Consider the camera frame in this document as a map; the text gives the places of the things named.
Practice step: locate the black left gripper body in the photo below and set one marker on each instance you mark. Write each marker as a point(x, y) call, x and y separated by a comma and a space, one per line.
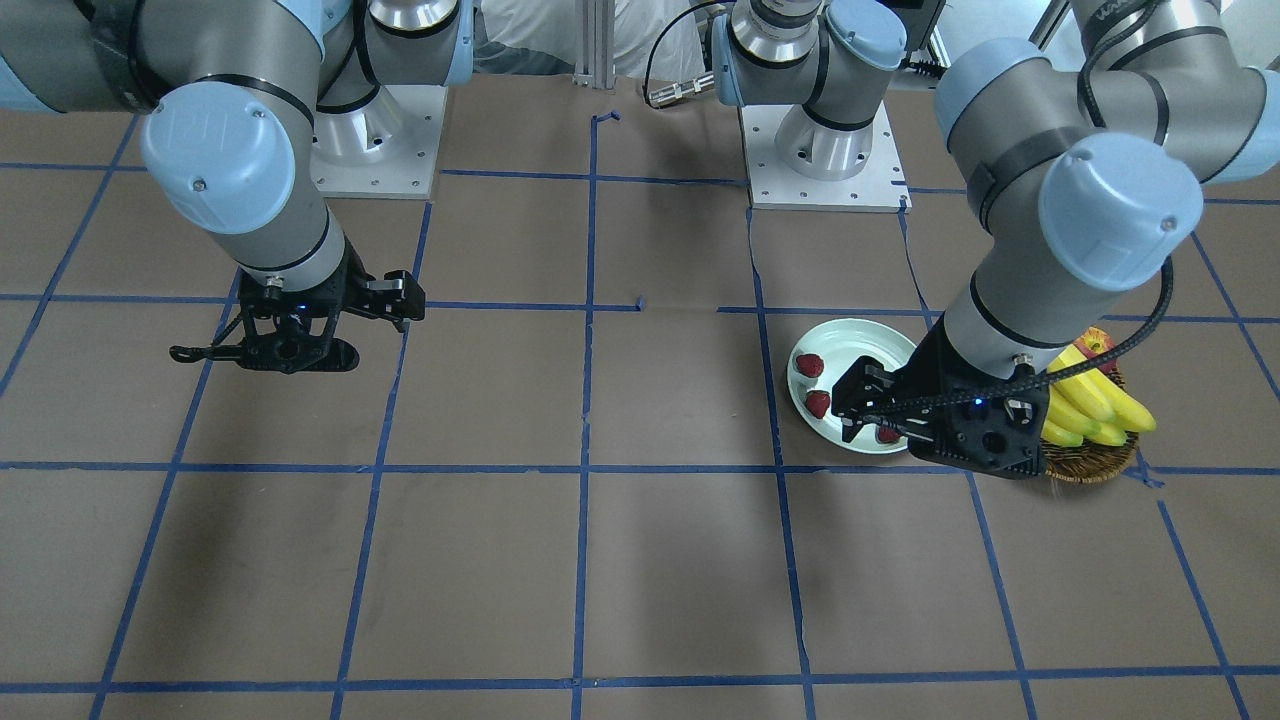
point(928, 375)

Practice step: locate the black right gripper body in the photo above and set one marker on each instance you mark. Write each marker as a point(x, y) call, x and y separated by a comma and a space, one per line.
point(352, 283)

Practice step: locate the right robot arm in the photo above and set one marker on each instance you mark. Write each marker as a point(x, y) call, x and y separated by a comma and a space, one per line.
point(236, 99)

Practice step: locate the light green plate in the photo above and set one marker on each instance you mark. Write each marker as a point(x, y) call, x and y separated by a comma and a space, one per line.
point(839, 343)

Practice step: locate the yellow banana bunch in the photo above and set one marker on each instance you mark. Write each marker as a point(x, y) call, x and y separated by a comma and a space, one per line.
point(1092, 407)

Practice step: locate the wicker basket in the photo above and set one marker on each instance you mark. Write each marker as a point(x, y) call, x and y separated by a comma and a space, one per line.
point(1089, 463)

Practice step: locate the red apple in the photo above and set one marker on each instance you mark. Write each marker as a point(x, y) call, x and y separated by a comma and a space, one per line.
point(1094, 342)

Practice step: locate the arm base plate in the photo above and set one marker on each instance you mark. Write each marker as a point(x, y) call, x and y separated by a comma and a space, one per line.
point(795, 164)
point(383, 147)

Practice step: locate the aluminium frame post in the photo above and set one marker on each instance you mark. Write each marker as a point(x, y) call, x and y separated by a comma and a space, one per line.
point(594, 44)

